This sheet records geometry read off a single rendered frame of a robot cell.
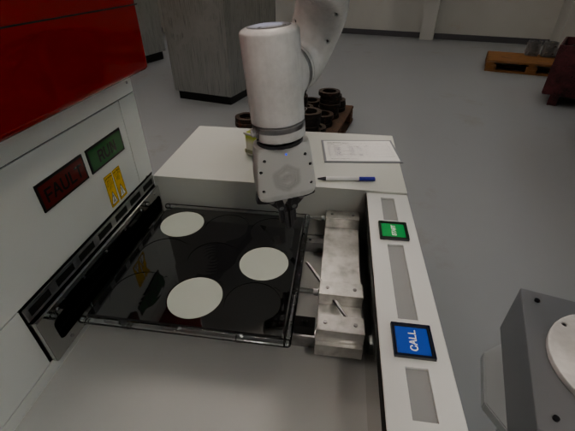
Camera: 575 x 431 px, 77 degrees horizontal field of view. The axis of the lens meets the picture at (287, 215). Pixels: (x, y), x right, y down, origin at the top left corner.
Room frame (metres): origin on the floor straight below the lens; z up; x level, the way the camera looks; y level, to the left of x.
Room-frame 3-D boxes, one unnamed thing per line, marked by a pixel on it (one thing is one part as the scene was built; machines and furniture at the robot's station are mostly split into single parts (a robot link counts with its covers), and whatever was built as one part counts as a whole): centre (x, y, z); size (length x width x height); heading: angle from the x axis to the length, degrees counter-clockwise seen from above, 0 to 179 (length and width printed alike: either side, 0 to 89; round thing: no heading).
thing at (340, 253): (0.55, -0.11, 0.87); 0.36 x 0.08 x 0.03; 172
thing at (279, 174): (0.55, 0.01, 1.13); 0.10 x 0.07 x 0.11; 105
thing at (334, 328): (0.39, -0.09, 0.89); 0.08 x 0.03 x 0.03; 82
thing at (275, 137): (0.55, 0.02, 1.19); 0.09 x 0.08 x 0.03; 105
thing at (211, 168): (0.93, 0.01, 0.89); 0.62 x 0.35 x 0.14; 82
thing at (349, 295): (0.47, -0.10, 0.89); 0.08 x 0.03 x 0.03; 82
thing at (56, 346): (0.58, 0.37, 0.89); 0.44 x 0.02 x 0.10; 172
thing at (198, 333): (0.38, 0.18, 0.90); 0.37 x 0.01 x 0.01; 82
